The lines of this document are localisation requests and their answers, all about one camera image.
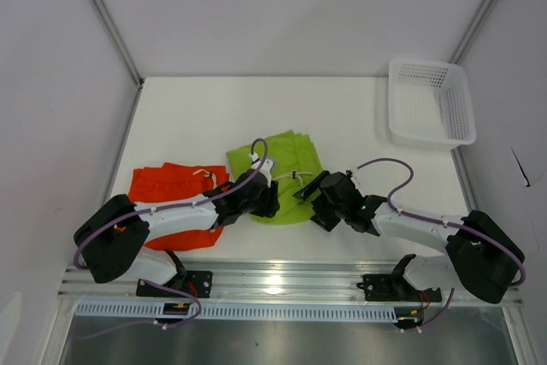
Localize green shorts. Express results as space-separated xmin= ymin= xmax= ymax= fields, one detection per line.
xmin=251 ymin=130 xmax=323 ymax=225

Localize orange shorts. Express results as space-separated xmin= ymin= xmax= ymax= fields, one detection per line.
xmin=128 ymin=162 xmax=229 ymax=251

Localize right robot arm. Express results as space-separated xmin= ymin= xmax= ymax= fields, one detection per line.
xmin=294 ymin=171 xmax=525 ymax=304

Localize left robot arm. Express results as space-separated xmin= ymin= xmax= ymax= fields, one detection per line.
xmin=74 ymin=170 xmax=279 ymax=297

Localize white plastic basket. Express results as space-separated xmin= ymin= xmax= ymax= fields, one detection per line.
xmin=387 ymin=57 xmax=476 ymax=150

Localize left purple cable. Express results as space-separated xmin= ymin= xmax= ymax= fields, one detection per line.
xmin=73 ymin=138 xmax=203 ymax=340

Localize purple cable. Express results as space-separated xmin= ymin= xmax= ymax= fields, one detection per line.
xmin=73 ymin=138 xmax=203 ymax=340
xmin=353 ymin=157 xmax=527 ymax=334

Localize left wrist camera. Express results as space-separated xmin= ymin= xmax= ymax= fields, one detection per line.
xmin=249 ymin=152 xmax=275 ymax=185

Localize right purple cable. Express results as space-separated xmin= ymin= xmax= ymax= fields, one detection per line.
xmin=353 ymin=157 xmax=527 ymax=334

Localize aluminium front rail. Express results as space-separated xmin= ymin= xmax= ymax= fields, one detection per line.
xmin=57 ymin=258 xmax=525 ymax=309

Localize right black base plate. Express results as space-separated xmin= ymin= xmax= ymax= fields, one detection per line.
xmin=356 ymin=274 xmax=442 ymax=303

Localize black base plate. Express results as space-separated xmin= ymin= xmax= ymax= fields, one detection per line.
xmin=136 ymin=270 xmax=213 ymax=298
xmin=356 ymin=274 xmax=442 ymax=303

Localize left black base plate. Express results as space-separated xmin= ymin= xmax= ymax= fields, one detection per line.
xmin=136 ymin=270 xmax=213 ymax=298

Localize white slotted cable duct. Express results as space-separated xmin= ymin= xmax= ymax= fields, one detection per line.
xmin=75 ymin=300 xmax=397 ymax=323

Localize right aluminium corner post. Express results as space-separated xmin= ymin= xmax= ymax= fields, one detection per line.
xmin=449 ymin=0 xmax=499 ymax=65

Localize aluminium corner post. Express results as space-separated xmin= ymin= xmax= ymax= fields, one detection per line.
xmin=89 ymin=0 xmax=143 ymax=88
xmin=449 ymin=0 xmax=499 ymax=65

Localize left aluminium corner post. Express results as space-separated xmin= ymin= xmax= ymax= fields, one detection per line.
xmin=89 ymin=0 xmax=143 ymax=88

